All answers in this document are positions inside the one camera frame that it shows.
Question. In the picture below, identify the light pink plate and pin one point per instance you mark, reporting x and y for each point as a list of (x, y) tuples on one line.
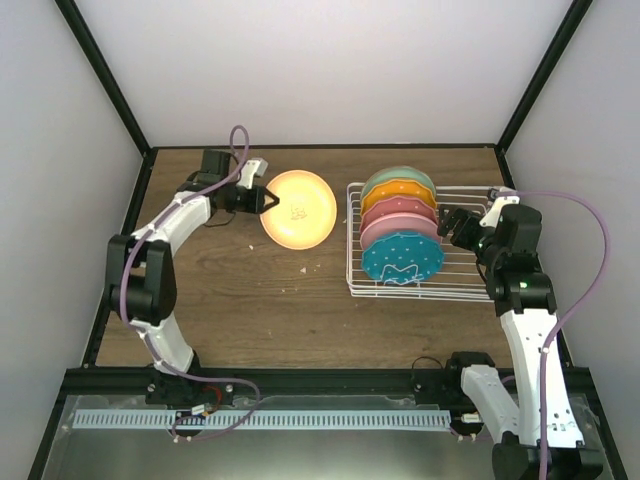
[(395, 223)]

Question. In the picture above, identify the mint green plate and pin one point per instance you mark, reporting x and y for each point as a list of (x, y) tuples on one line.
[(398, 172)]

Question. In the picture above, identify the dark pink polka dot plate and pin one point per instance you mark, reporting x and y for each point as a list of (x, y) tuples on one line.
[(397, 204)]

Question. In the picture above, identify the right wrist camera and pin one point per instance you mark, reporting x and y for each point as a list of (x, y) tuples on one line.
[(498, 198)]

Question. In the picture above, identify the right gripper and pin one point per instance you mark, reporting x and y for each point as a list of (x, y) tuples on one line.
[(468, 220)]

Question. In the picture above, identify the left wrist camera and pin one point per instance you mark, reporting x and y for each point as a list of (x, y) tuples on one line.
[(252, 169)]

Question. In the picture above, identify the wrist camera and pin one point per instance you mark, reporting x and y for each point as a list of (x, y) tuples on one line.
[(498, 198), (252, 169)]

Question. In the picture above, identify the pale yellow plate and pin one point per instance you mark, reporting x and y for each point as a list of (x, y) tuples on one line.
[(306, 212)]

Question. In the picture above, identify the white slotted cable duct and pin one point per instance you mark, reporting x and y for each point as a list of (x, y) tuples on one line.
[(401, 420)]

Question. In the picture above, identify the orange polka dot plate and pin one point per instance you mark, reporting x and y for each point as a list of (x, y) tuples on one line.
[(395, 187)]

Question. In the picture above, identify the white wire dish rack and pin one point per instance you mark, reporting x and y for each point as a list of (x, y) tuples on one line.
[(458, 279)]

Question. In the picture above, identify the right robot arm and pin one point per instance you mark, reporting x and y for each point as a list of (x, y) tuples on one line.
[(534, 432)]

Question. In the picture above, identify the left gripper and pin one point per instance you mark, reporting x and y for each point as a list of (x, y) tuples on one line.
[(256, 205)]

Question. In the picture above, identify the blue polka dot plate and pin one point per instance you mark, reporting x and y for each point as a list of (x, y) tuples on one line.
[(402, 258)]

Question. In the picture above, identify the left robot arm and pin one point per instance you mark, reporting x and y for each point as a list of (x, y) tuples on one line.
[(140, 277)]

